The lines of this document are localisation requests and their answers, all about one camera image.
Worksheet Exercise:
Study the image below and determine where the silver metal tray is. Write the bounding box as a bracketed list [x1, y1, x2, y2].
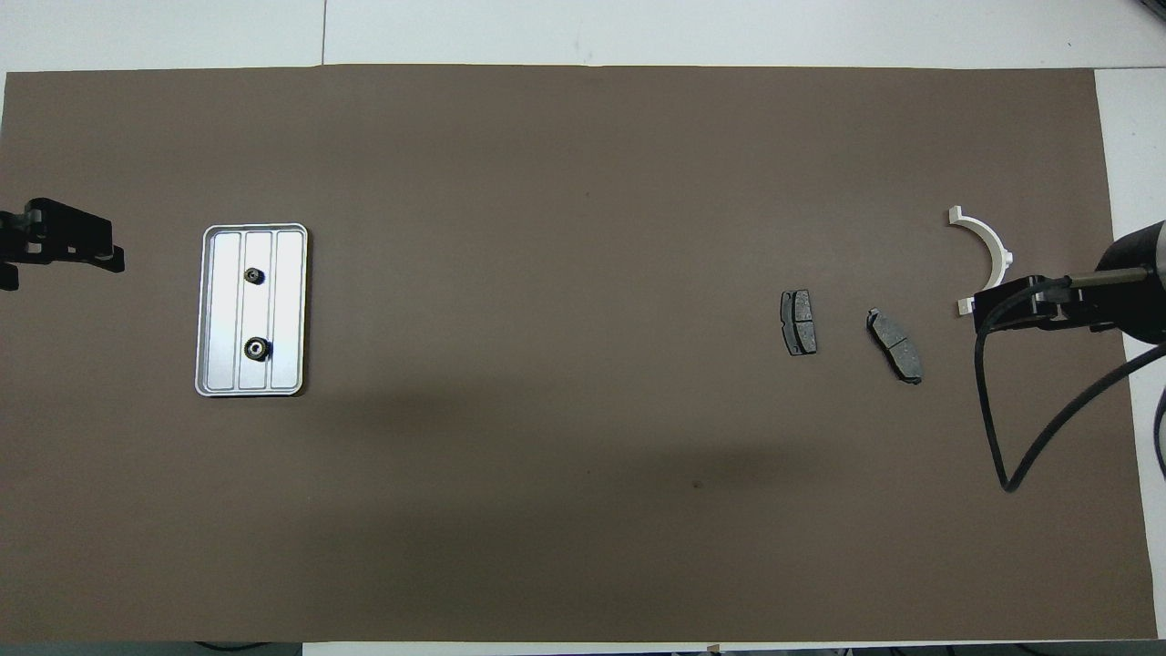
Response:
[194, 222, 310, 398]

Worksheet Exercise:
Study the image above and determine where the brown table mat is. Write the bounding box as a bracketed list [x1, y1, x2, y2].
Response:
[0, 64, 1160, 644]

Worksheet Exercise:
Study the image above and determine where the short grey brake pad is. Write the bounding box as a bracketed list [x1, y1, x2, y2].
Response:
[780, 289, 819, 357]

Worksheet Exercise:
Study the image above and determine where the long grey brake pad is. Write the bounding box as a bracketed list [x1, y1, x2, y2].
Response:
[865, 307, 925, 385]

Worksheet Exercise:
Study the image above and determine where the white semicircular bracket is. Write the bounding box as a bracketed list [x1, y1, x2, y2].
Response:
[947, 205, 1014, 317]

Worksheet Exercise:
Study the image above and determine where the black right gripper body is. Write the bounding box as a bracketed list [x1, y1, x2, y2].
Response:
[1093, 219, 1166, 345]

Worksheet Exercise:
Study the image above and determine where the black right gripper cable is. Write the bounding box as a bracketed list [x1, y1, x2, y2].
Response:
[973, 269, 1166, 493]

